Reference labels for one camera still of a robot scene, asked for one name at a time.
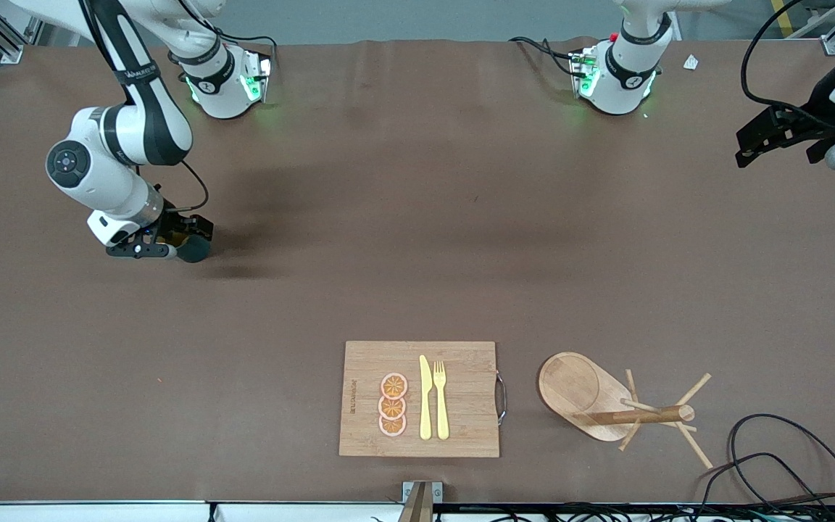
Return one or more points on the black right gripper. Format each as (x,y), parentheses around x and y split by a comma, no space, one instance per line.
(169,225)

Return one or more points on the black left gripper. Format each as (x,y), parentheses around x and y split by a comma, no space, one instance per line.
(817,109)

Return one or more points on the teal cup with yellow inside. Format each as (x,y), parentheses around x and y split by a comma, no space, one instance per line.
(196,250)

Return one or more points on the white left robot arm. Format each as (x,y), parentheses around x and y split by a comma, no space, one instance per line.
(624,83)

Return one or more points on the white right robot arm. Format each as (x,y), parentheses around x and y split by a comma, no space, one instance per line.
(113,174)

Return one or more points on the wooden mug rack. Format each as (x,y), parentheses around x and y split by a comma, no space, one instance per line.
(577,388)

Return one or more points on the white paper scrap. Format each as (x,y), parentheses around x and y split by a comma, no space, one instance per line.
(691,62)

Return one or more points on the orange slice toy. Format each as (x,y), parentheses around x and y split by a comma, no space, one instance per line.
(392,428)
(391,408)
(393,386)

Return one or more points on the yellow plastic knife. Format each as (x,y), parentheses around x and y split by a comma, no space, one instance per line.
(425,399)

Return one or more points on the yellow plastic fork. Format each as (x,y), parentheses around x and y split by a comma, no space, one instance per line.
(441,406)

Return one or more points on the wooden cutting board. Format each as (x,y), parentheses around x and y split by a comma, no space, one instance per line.
(468,406)

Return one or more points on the white table edge rail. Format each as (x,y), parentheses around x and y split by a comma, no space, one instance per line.
(98,513)

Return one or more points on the metal bracket with wooden post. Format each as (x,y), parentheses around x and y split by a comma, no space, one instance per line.
(421,500)

